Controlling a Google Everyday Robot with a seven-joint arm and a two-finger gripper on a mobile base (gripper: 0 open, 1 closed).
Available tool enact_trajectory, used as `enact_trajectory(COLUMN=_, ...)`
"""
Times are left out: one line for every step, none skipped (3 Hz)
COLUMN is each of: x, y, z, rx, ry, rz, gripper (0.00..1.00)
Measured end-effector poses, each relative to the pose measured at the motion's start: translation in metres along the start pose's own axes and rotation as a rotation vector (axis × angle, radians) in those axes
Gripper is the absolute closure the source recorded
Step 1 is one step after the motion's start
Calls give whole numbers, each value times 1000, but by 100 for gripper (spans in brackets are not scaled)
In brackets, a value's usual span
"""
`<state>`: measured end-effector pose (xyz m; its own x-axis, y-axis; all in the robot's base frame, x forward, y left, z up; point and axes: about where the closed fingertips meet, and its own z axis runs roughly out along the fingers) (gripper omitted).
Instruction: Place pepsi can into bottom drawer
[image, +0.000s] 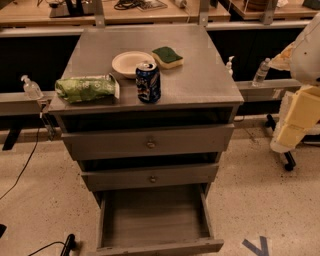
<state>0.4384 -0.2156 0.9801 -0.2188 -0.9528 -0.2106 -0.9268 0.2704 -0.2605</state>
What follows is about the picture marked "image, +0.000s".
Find grey drawer cabinet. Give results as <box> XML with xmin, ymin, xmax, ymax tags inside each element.
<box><xmin>49</xmin><ymin>25</ymin><xmax>243</xmax><ymax>195</ymax></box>

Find right small pump bottle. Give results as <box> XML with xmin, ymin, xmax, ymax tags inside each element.
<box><xmin>226</xmin><ymin>56</ymin><xmax>235</xmax><ymax>76</ymax></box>

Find clear water bottle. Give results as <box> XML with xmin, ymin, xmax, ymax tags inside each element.
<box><xmin>252</xmin><ymin>58</ymin><xmax>270</xmax><ymax>87</ymax></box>

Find top grey drawer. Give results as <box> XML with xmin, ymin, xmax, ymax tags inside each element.
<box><xmin>62</xmin><ymin>124</ymin><xmax>234</xmax><ymax>160</ymax></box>

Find green yellow sponge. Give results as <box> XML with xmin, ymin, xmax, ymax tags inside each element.
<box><xmin>152</xmin><ymin>46</ymin><xmax>184</xmax><ymax>69</ymax></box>

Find black floor cable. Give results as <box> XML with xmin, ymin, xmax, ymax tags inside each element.
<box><xmin>0</xmin><ymin>126</ymin><xmax>42</xmax><ymax>201</ymax></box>

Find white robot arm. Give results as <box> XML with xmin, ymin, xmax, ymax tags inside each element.
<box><xmin>269</xmin><ymin>13</ymin><xmax>320</xmax><ymax>153</ymax></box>

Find black object bottom left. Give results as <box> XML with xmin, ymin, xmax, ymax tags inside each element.
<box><xmin>28</xmin><ymin>234</ymin><xmax>76</xmax><ymax>256</ymax></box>

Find bottom grey open drawer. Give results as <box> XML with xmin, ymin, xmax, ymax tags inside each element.
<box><xmin>96</xmin><ymin>184</ymin><xmax>224</xmax><ymax>256</ymax></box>

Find wooden desk background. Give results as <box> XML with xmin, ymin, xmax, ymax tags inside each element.
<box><xmin>0</xmin><ymin>0</ymin><xmax>232</xmax><ymax>28</ymax></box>

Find white paper bowl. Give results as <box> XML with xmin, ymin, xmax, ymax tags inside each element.
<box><xmin>112</xmin><ymin>51</ymin><xmax>154</xmax><ymax>79</ymax></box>

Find blue pepsi can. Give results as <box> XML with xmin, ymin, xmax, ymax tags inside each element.
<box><xmin>136</xmin><ymin>62</ymin><xmax>161</xmax><ymax>103</ymax></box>

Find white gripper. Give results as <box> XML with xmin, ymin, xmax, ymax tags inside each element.
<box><xmin>270</xmin><ymin>86</ymin><xmax>320</xmax><ymax>152</ymax></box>

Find black cables on desk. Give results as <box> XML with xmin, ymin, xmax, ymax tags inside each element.
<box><xmin>113</xmin><ymin>0</ymin><xmax>144</xmax><ymax>11</ymax></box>

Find middle grey drawer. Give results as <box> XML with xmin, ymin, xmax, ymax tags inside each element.
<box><xmin>81</xmin><ymin>164</ymin><xmax>219</xmax><ymax>192</ymax></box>

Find left hand sanitizer bottle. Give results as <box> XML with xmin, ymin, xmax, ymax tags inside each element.
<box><xmin>21</xmin><ymin>75</ymin><xmax>44</xmax><ymax>100</ymax></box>

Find green chip bag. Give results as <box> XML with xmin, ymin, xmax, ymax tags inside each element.
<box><xmin>55</xmin><ymin>73</ymin><xmax>120</xmax><ymax>103</ymax></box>

